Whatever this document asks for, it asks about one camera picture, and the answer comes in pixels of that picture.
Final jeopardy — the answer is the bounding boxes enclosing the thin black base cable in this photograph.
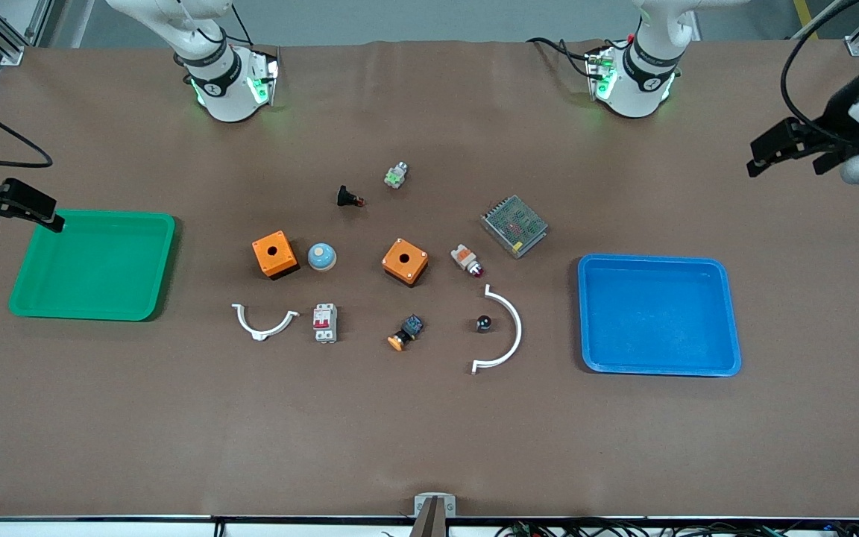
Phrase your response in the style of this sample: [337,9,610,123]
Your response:
[210,0,255,45]

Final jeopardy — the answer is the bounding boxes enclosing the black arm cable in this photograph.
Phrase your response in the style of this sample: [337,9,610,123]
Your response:
[781,0,859,136]
[0,92,54,169]

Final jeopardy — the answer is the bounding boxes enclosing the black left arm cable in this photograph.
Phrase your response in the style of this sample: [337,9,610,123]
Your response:
[781,0,859,136]

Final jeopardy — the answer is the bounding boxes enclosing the orange mushroom button black body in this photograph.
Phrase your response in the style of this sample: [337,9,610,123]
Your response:
[387,314,425,352]

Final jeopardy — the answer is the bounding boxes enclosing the metal mesh power supply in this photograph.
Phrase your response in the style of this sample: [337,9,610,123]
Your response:
[480,195,549,260]

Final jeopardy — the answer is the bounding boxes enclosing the white circuit breaker red switches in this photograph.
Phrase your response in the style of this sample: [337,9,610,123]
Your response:
[313,303,339,344]

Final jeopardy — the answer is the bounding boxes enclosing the blue plastic tray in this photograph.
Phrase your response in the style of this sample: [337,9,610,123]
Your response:
[577,254,742,377]

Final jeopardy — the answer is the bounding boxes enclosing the light grey tube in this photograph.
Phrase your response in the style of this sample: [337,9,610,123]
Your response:
[791,0,848,40]

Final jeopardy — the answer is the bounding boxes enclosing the grey metal mounting bracket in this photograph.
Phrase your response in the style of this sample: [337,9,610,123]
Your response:
[414,493,457,518]

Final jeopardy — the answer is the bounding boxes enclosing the brown camera post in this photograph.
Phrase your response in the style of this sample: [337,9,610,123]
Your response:
[409,498,449,537]

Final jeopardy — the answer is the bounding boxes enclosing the orange button box black base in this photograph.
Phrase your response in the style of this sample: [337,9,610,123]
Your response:
[252,230,300,280]

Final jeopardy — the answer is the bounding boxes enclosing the large white curved bracket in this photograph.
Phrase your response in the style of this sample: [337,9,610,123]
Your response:
[472,284,523,375]

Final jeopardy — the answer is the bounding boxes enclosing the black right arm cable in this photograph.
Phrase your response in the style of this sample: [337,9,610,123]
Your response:
[0,92,54,169]

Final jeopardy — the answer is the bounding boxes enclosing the orange button box with screws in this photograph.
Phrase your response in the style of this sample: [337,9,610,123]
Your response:
[382,238,430,287]

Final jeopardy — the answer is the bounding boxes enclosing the green plastic tray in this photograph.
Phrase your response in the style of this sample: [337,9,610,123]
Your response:
[8,210,177,322]

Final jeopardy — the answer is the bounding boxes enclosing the small white curved bracket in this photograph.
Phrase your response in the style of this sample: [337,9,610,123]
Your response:
[232,303,301,342]

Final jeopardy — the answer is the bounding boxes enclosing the red indicator orange white body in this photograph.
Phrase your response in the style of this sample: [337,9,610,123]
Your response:
[450,243,485,279]

